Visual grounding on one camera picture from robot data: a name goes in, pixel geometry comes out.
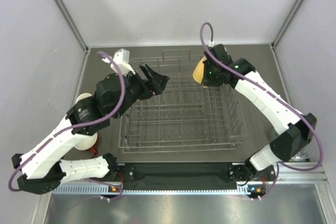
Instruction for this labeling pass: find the blue patterned mug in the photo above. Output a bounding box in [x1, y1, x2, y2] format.
[269, 129, 278, 141]

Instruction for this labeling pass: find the grey slotted cable duct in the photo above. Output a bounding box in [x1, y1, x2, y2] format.
[52, 184, 265, 196]

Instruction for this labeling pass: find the clear glass cup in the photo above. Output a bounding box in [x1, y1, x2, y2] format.
[290, 148, 310, 162]

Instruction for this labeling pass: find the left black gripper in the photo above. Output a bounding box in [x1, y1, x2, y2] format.
[112, 62, 169, 119]

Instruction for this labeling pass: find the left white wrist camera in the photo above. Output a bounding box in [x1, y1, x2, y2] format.
[100, 48, 135, 77]

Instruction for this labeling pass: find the yellow mug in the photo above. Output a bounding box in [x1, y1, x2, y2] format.
[192, 56, 207, 88]

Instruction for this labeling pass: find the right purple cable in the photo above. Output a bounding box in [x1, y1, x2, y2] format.
[199, 22, 323, 171]

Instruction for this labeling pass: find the red mug white inside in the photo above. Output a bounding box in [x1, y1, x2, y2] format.
[75, 133, 99, 156]

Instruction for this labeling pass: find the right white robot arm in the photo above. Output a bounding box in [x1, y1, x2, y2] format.
[201, 44, 317, 180]

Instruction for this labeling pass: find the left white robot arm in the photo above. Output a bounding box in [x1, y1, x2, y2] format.
[12, 63, 170, 195]

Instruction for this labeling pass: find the grey wire dish rack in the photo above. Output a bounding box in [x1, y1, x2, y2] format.
[119, 54, 246, 153]

